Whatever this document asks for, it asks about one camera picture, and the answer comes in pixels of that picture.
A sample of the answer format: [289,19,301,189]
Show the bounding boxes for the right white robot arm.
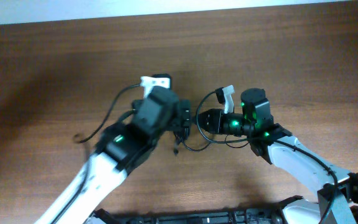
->
[193,86,358,223]

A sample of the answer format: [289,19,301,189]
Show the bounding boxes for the black usb cable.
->
[172,116,213,156]

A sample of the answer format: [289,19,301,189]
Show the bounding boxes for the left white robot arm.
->
[36,100,153,224]

